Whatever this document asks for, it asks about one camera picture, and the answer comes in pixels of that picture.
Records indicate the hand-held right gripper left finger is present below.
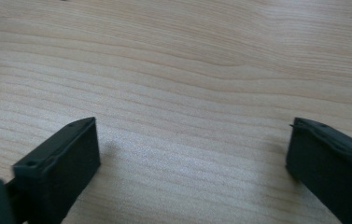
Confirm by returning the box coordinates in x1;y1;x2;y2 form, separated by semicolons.
12;117;102;224

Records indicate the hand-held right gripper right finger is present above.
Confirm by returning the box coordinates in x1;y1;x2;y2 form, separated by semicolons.
285;117;352;224

